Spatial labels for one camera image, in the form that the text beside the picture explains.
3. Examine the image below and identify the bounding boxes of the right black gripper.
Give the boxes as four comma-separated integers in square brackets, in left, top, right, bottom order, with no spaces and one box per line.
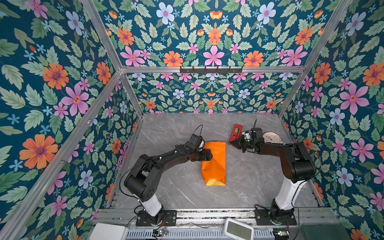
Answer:
[230,134,256,153]

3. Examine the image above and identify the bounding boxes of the yellow orange wrapping paper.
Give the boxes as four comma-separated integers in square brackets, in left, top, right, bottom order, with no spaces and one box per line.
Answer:
[201,142,227,186]

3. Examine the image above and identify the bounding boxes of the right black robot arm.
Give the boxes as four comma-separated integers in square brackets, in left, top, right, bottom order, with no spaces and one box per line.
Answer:
[230,137,316,225]

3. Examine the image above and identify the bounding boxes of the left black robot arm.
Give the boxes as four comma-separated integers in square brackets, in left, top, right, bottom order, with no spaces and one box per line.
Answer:
[124,144,213,218]

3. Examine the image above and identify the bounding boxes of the white box device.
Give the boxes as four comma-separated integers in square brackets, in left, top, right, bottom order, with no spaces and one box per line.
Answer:
[89,223,129,240]

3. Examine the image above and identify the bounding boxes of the red tape dispenser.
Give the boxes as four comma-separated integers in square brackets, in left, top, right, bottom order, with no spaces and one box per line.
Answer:
[228,124,243,145]

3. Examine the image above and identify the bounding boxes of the pink round alarm clock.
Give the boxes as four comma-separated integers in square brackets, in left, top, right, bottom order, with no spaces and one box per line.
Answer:
[263,132,282,144]

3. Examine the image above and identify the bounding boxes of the white timer display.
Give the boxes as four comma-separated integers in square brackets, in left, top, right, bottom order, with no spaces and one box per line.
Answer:
[223,218,255,240]

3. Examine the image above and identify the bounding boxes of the green mat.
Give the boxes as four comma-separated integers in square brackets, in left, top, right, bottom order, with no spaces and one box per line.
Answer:
[301,225,350,240]

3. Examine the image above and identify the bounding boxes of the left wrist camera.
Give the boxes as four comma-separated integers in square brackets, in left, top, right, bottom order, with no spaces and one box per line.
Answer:
[188,134,204,150]

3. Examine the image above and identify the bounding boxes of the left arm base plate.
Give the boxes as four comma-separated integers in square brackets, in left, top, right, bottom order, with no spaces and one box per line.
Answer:
[136,210,178,227]

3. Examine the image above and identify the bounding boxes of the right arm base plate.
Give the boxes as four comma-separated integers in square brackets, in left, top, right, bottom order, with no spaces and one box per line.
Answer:
[254,208,298,226]

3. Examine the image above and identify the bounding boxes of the black hook rail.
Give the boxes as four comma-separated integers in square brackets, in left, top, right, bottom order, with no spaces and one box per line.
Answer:
[179,66,243,75]

